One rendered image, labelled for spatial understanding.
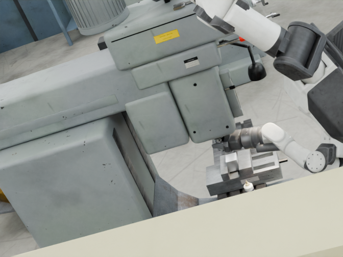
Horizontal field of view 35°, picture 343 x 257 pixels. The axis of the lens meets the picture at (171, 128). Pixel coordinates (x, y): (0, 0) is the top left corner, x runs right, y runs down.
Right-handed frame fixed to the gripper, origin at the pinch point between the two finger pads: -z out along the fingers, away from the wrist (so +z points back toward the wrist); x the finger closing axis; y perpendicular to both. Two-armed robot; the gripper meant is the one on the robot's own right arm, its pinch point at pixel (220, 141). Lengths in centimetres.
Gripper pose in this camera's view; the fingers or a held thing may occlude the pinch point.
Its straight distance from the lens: 235.0
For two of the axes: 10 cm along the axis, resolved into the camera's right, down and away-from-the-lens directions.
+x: -3.1, 5.8, -7.5
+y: 3.5, 8.0, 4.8
